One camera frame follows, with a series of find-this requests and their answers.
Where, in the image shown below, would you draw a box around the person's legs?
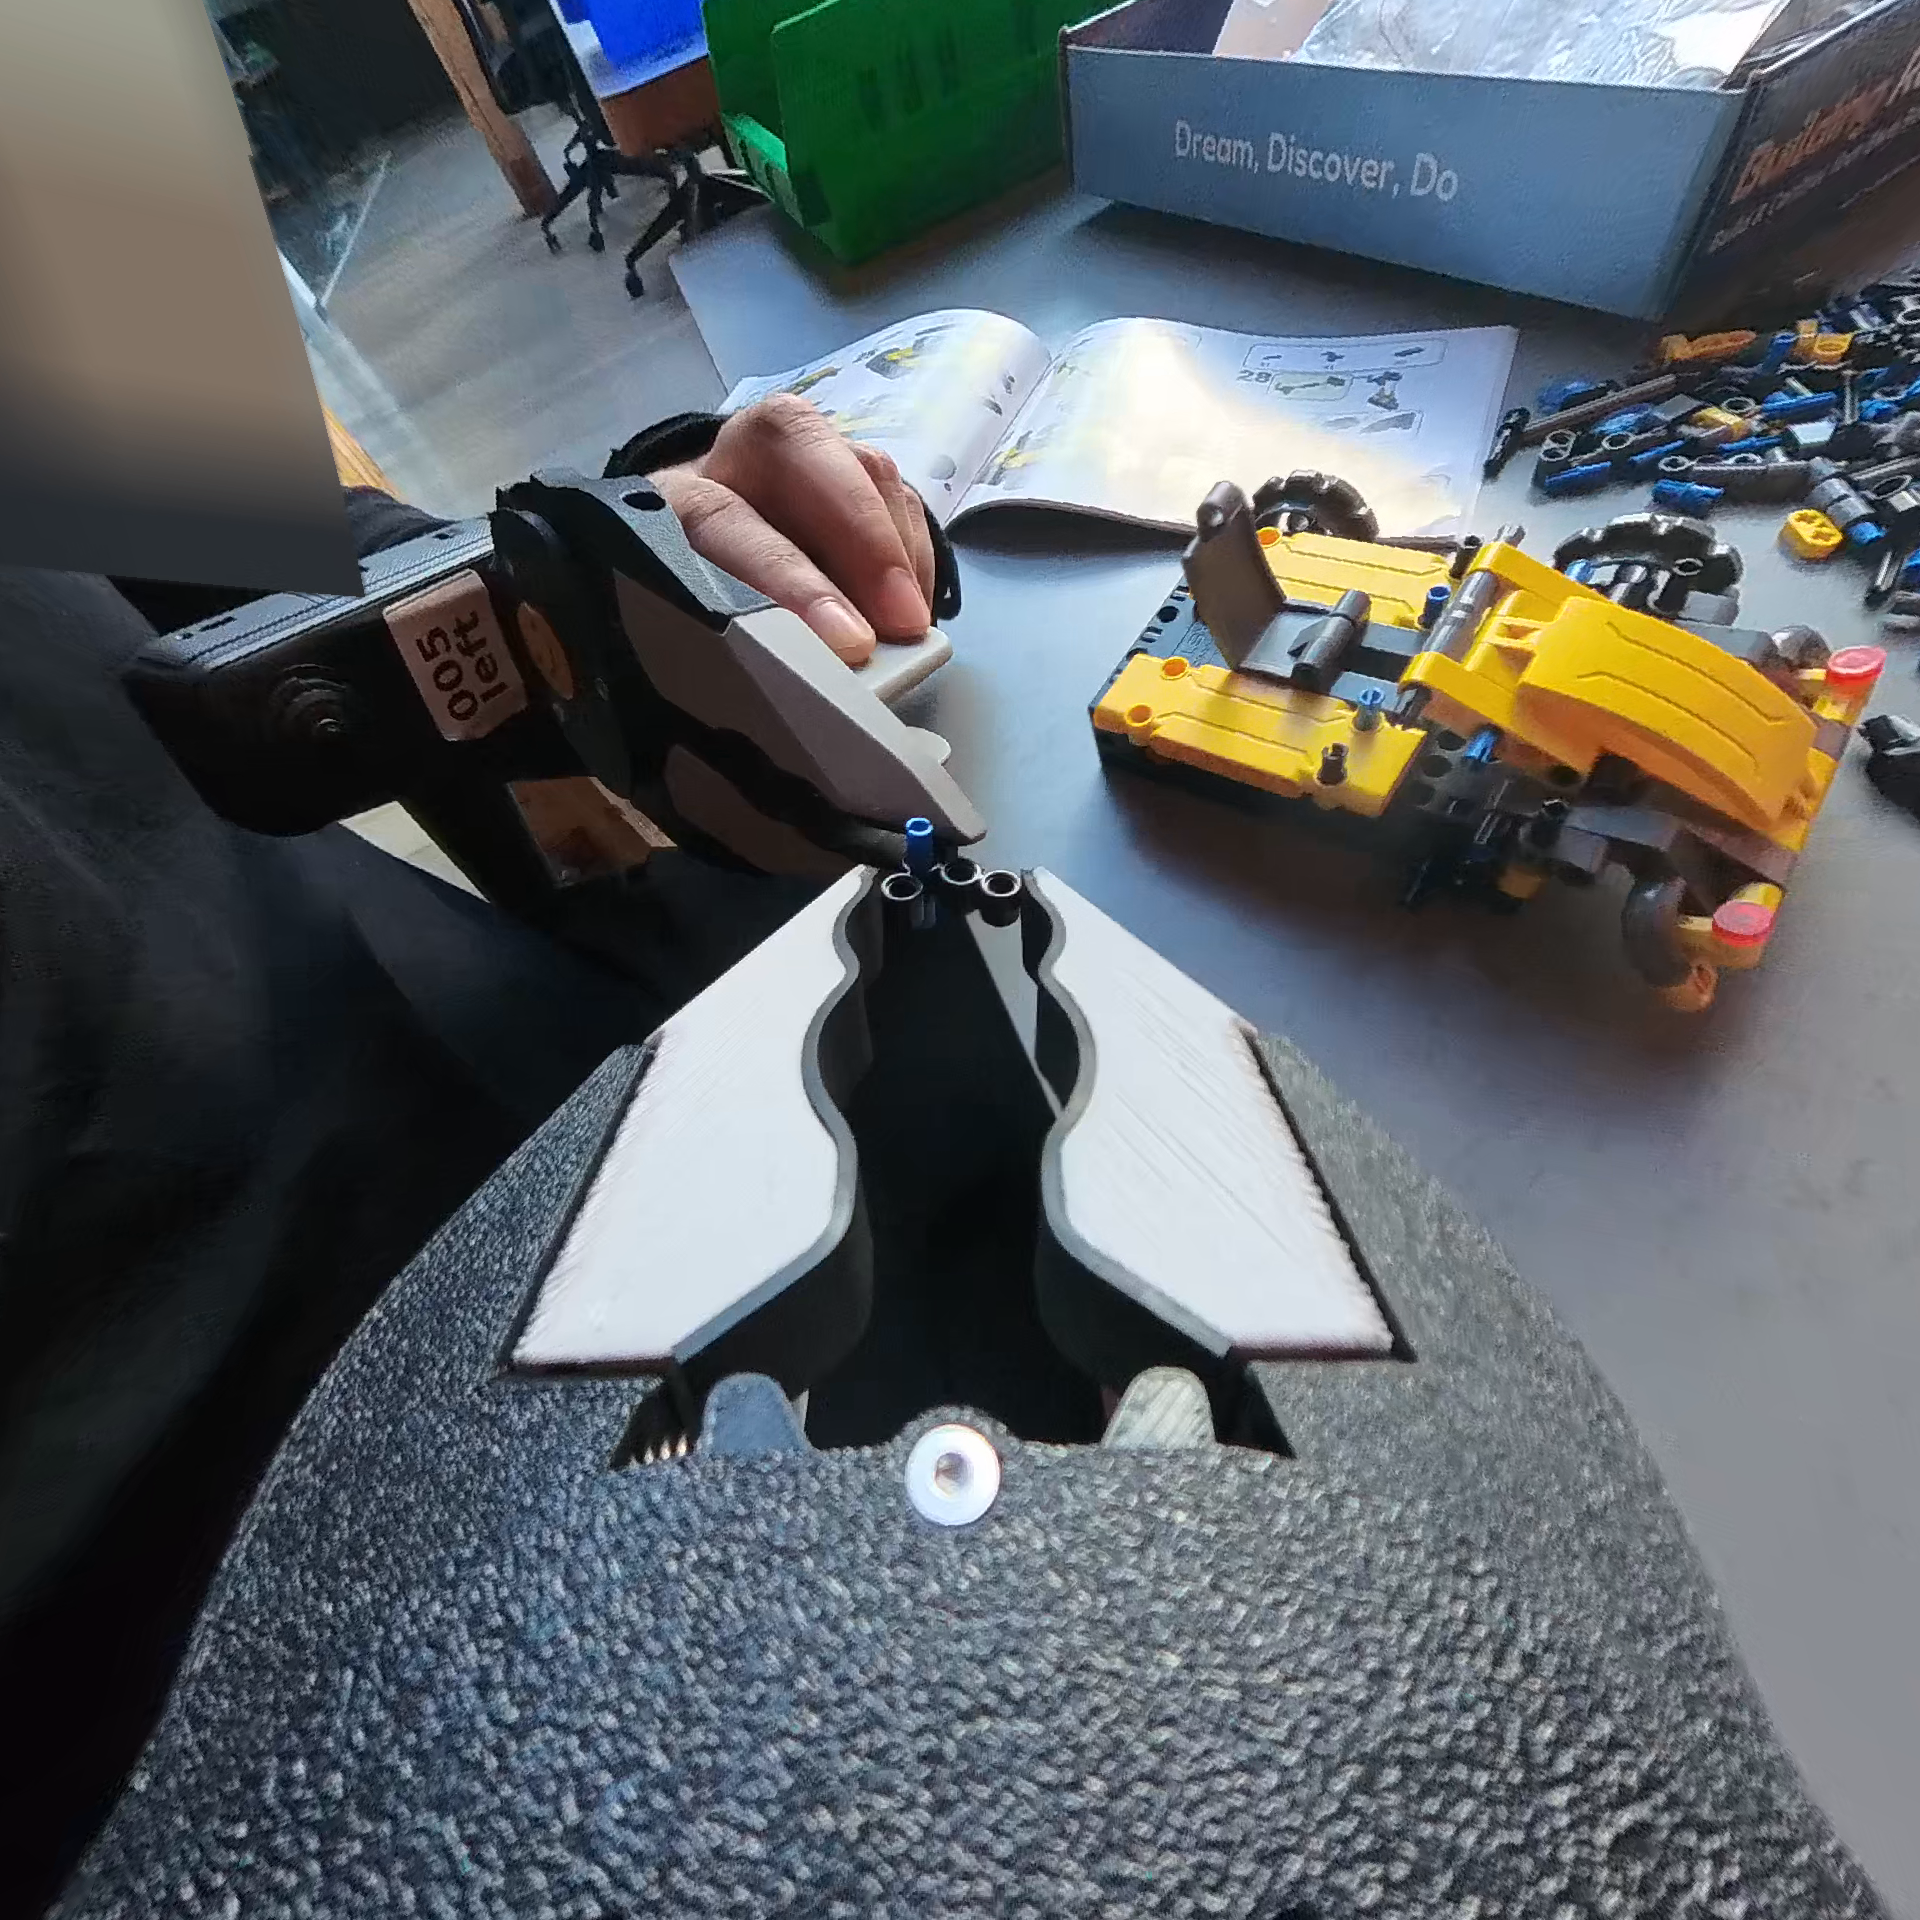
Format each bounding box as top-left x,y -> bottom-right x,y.
0,571 -> 783,1920

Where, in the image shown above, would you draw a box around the blue toy box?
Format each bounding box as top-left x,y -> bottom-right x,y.
1060,0 -> 1920,327

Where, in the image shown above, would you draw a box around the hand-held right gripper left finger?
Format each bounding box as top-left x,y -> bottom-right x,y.
506,871 -> 895,1388

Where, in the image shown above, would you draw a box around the yellow toy brick vehicle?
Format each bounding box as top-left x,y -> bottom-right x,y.
1090,475 -> 1892,1013

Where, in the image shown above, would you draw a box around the black office chair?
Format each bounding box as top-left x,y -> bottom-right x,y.
480,0 -> 769,303

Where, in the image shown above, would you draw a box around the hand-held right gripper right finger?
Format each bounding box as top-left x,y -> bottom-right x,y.
1015,871 -> 1403,1368

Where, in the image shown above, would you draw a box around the pile of loose toy bricks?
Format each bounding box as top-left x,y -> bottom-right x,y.
1487,257 -> 1920,828

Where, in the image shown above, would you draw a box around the person's left hand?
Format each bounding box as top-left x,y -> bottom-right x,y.
647,391 -> 956,667

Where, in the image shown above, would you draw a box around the green plastic bin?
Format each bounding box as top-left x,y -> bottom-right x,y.
700,0 -> 1113,265

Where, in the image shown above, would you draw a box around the black brick connector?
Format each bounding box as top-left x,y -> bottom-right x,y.
877,855 -> 1032,921

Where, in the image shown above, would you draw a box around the clear plastic bags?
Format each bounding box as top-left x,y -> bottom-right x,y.
1292,0 -> 1802,91

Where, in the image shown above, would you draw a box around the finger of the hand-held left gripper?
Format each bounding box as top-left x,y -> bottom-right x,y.
707,585 -> 991,850
641,729 -> 907,890

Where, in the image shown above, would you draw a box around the building instruction booklet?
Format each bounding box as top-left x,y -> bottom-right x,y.
716,306 -> 1520,543

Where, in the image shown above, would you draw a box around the grey desk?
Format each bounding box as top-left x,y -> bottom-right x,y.
667,168 -> 1920,1920

